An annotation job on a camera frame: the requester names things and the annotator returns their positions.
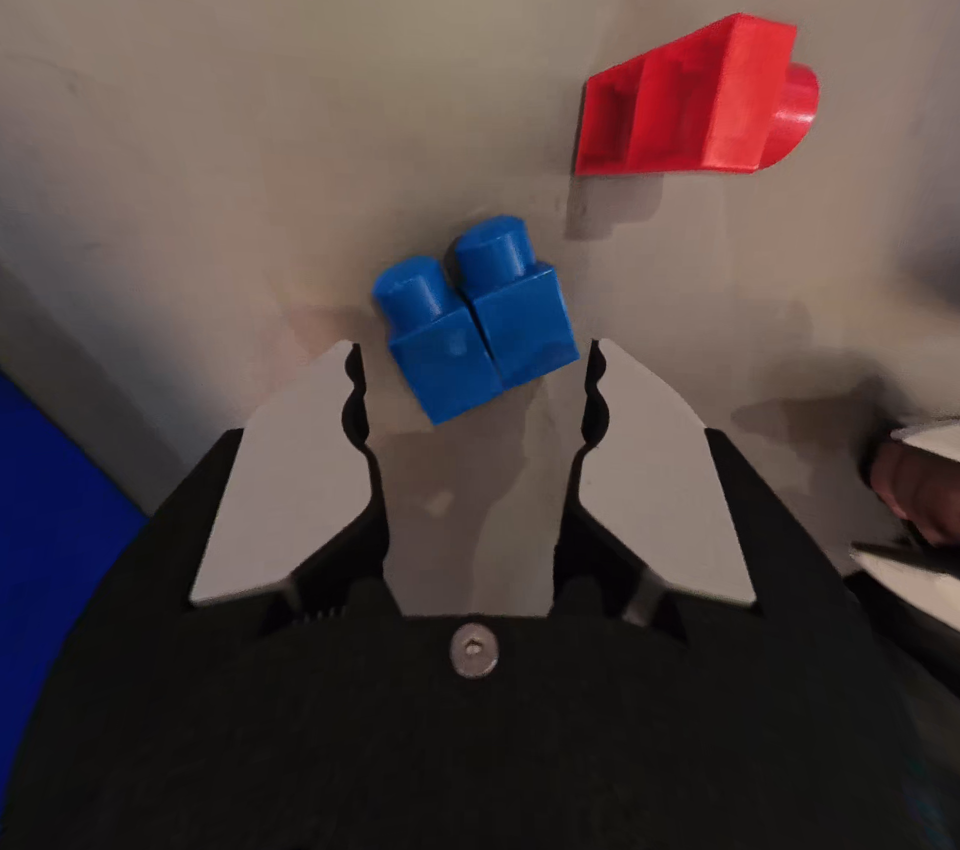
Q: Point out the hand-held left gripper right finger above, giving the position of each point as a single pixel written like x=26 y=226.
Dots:
x=652 y=490

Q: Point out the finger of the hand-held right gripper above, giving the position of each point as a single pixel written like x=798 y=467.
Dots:
x=930 y=595
x=941 y=438

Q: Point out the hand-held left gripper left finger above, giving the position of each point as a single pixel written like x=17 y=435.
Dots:
x=292 y=490

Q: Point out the blue one-stud block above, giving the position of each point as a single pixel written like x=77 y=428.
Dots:
x=517 y=325
x=442 y=363

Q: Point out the blue plastic bin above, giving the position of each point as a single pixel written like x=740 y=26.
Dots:
x=45 y=528

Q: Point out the red two-stud block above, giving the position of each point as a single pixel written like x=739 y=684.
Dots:
x=690 y=108

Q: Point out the grey desk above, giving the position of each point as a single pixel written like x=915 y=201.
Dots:
x=225 y=115

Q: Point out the person's right hand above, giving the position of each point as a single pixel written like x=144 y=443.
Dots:
x=922 y=498

